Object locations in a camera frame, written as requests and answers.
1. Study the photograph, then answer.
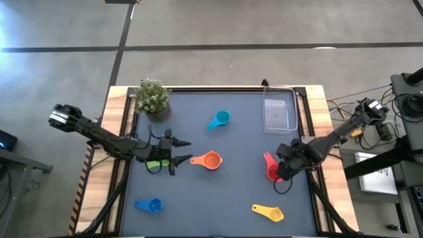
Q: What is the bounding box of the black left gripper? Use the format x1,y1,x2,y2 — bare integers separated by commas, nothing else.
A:
145,129,194,177

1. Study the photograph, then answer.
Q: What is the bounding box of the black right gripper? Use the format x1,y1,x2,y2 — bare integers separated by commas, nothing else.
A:
276,138,318,182

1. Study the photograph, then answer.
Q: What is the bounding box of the red measuring cup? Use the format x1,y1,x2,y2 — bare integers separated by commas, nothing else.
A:
263,152,284,183

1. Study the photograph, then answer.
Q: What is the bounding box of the green measuring cup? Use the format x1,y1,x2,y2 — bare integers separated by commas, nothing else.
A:
146,159,171,170

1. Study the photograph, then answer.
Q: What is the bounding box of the orange measuring cup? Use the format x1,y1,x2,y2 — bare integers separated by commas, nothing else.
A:
190,150,223,171

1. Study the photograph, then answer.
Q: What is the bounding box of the teal measuring cup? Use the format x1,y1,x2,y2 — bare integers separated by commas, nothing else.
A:
206,110,231,132

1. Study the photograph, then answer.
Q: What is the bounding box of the yellow measuring cup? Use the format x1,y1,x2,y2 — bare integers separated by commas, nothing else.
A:
251,204,285,223

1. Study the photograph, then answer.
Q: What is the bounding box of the clear plastic basket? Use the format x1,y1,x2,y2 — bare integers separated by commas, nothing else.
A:
263,85,299,135

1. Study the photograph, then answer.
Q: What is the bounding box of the blue measuring cup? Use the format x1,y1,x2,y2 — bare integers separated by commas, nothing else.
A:
134,197,164,214

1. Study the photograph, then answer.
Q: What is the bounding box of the ribbed plant pot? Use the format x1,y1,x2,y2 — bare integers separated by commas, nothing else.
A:
145,104,172,124

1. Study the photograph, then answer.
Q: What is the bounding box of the grey table mat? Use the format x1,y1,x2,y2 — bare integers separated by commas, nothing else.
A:
120,91,318,237

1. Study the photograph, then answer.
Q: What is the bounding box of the green artificial plant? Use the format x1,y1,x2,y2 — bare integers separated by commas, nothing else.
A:
134,77,172,115

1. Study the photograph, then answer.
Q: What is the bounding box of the black beam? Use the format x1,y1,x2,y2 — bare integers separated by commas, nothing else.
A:
343,135,423,181

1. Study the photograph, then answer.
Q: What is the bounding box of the white sheet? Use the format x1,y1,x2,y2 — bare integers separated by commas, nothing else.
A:
354,151,399,195

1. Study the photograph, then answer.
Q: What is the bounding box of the black power strip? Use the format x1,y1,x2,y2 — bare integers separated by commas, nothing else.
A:
375,121,393,142

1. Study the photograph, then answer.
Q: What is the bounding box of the black yellow striped tape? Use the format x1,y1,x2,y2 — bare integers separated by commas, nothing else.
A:
68,141,96,236

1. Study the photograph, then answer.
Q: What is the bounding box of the grey equipment stand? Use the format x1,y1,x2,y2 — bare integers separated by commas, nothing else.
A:
389,67,423,156

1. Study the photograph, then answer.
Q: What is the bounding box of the grey desk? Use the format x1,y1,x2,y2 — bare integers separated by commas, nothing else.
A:
0,148,54,238

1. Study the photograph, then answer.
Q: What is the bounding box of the dark device with blue light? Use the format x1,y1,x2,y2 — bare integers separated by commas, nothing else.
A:
0,130,18,152

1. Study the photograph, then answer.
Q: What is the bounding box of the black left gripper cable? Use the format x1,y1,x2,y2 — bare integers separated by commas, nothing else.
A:
147,124,166,175

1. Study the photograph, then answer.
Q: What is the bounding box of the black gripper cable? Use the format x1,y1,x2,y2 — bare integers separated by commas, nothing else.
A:
273,177,293,195
147,124,166,175

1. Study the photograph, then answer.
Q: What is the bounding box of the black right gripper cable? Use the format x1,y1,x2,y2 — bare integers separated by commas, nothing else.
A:
273,177,293,195

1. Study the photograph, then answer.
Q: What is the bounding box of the black cable conduit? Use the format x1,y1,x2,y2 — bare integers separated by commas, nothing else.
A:
303,171,361,236
79,165,130,236

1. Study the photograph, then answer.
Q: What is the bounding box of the floor cable bundle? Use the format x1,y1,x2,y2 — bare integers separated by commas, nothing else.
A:
327,84,397,149

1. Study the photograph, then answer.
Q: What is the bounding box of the coiled black cable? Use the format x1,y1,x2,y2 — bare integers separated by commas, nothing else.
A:
395,94,423,119

